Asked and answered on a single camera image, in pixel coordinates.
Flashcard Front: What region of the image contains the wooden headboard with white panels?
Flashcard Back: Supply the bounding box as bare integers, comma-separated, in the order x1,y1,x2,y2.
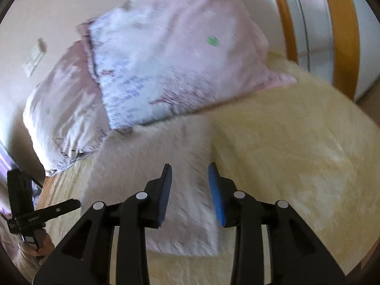
266,0,380,102

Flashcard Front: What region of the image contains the white wall switch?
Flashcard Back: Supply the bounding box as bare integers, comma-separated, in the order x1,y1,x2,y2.
23,37,48,78

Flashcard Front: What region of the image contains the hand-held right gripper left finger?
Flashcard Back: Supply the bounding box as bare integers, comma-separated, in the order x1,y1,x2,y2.
33,163,173,285

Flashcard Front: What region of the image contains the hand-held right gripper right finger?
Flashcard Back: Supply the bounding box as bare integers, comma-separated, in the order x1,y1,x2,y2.
208,162,346,285

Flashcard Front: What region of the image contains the cream cable knit sweater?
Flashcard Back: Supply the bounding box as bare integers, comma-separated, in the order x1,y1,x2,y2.
80,118,223,257

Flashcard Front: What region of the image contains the yellow patterned bed sheet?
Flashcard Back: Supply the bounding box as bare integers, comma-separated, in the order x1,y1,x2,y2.
38,52,380,285

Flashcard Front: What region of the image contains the pink floral pillow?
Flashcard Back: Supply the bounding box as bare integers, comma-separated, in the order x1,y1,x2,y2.
22,40,112,176

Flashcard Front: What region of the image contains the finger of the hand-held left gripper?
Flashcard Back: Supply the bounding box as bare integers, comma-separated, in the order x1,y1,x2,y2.
35,199,81,223

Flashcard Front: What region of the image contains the floral pillow with tree print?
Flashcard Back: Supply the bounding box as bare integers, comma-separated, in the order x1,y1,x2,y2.
78,0,298,132

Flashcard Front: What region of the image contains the person's left hand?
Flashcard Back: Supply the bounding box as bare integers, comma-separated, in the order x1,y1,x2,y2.
18,233,56,257

